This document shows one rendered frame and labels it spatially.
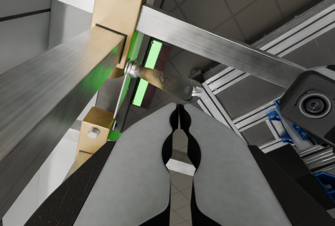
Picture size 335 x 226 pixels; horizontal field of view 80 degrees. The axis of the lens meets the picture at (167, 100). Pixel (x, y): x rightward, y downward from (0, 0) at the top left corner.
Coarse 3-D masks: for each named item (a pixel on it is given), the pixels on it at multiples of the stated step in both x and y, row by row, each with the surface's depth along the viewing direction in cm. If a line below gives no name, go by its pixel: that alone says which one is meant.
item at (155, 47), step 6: (156, 42) 41; (156, 48) 41; (150, 54) 42; (156, 54) 42; (150, 60) 43; (150, 66) 43; (144, 84) 46; (138, 90) 46; (144, 90) 46; (138, 96) 47; (138, 102) 48
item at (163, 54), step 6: (162, 48) 41; (168, 48) 41; (162, 54) 42; (162, 60) 43; (156, 66) 43; (162, 66) 43; (150, 84) 45; (150, 90) 46; (144, 96) 47; (150, 96) 47; (144, 102) 48
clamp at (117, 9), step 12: (96, 0) 22; (108, 0) 22; (120, 0) 22; (132, 0) 22; (144, 0) 23; (96, 12) 23; (108, 12) 23; (120, 12) 23; (132, 12) 22; (96, 24) 23; (108, 24) 23; (120, 24) 23; (132, 24) 23; (132, 36) 24; (132, 48) 28; (120, 60) 25; (120, 72) 27
